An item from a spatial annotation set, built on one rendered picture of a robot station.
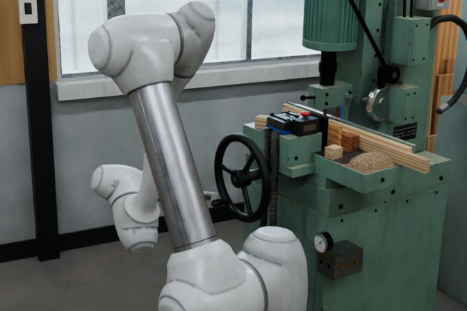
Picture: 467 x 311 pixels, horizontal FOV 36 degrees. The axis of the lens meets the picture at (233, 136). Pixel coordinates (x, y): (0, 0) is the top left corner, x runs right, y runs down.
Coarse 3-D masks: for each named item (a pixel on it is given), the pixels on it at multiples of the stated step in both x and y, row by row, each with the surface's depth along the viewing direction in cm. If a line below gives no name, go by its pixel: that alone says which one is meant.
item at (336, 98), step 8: (312, 88) 235; (320, 88) 232; (328, 88) 233; (336, 88) 235; (344, 88) 237; (320, 96) 232; (328, 96) 234; (336, 96) 236; (344, 96) 238; (312, 104) 236; (320, 104) 233; (328, 104) 234; (336, 104) 237; (344, 104) 239
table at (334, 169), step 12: (252, 132) 247; (312, 156) 223; (324, 156) 219; (348, 156) 220; (288, 168) 218; (300, 168) 219; (312, 168) 221; (324, 168) 219; (336, 168) 214; (348, 168) 210; (396, 168) 212; (408, 168) 215; (336, 180) 215; (348, 180) 211; (360, 180) 206; (372, 180) 207; (384, 180) 210; (396, 180) 213; (408, 180) 217; (360, 192) 207
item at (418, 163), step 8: (296, 112) 252; (360, 136) 227; (360, 144) 226; (368, 144) 223; (376, 144) 221; (384, 144) 219; (384, 152) 218; (392, 152) 216; (400, 152) 213; (408, 152) 212; (392, 160) 216; (400, 160) 213; (408, 160) 211; (416, 160) 208; (424, 160) 206; (416, 168) 209; (424, 168) 206
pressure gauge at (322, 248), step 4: (324, 232) 216; (316, 236) 217; (320, 236) 215; (324, 236) 214; (328, 236) 215; (316, 240) 217; (320, 240) 216; (324, 240) 214; (328, 240) 214; (332, 240) 215; (316, 244) 218; (320, 244) 216; (324, 244) 215; (328, 244) 214; (332, 244) 215; (316, 248) 218; (320, 248) 216; (324, 248) 215; (328, 248) 214; (332, 248) 216; (320, 252) 216; (324, 252) 215; (328, 252) 218
